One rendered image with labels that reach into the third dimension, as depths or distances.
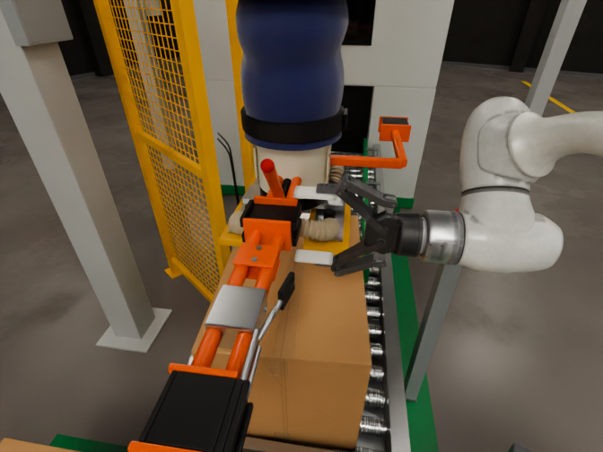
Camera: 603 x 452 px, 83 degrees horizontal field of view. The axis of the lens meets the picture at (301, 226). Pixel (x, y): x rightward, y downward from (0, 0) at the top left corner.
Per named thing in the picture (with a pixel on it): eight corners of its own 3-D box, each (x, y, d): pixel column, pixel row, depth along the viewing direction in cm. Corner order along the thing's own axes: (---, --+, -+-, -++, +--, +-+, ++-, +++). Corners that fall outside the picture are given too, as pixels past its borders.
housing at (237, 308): (223, 306, 49) (220, 282, 47) (270, 310, 48) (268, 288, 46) (206, 347, 44) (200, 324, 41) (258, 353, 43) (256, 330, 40)
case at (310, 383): (256, 289, 148) (248, 210, 126) (349, 294, 145) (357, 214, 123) (215, 438, 99) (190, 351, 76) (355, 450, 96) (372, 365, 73)
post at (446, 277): (400, 386, 169) (450, 215, 113) (415, 388, 168) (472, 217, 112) (402, 400, 164) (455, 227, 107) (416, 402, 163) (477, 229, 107)
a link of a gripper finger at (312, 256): (333, 252, 65) (333, 255, 65) (296, 248, 66) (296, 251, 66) (332, 262, 62) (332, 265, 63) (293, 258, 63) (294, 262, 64)
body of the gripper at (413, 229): (428, 227, 53) (368, 222, 54) (418, 268, 58) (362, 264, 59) (421, 203, 59) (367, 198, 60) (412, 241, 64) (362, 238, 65)
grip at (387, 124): (377, 131, 109) (380, 116, 106) (405, 133, 108) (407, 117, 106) (379, 141, 102) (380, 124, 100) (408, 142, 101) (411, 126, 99)
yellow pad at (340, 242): (318, 182, 103) (318, 167, 100) (351, 184, 102) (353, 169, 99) (302, 253, 75) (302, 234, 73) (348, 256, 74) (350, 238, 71)
